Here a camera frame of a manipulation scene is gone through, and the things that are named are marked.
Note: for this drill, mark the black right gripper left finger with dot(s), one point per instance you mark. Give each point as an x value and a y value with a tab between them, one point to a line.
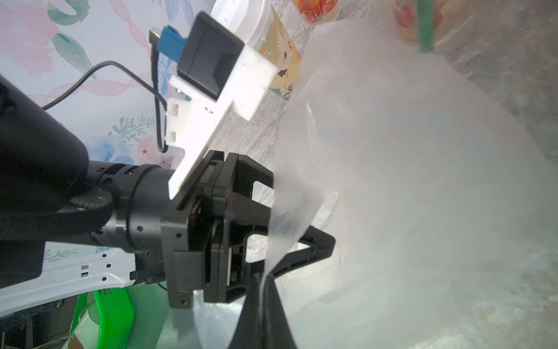
248	332

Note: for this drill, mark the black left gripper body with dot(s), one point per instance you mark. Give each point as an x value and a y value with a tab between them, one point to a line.
52	192

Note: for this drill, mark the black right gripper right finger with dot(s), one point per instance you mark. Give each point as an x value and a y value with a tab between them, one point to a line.
276	330

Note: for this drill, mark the white-lid cup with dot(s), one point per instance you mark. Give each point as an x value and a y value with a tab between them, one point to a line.
317	11
258	25

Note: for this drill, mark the clear plastic bag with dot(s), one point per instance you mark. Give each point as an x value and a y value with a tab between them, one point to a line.
435	26
445	210

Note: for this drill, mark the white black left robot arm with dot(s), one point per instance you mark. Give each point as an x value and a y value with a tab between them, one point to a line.
73	268

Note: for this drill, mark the green plastic basket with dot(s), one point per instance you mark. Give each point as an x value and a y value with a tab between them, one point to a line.
102	319

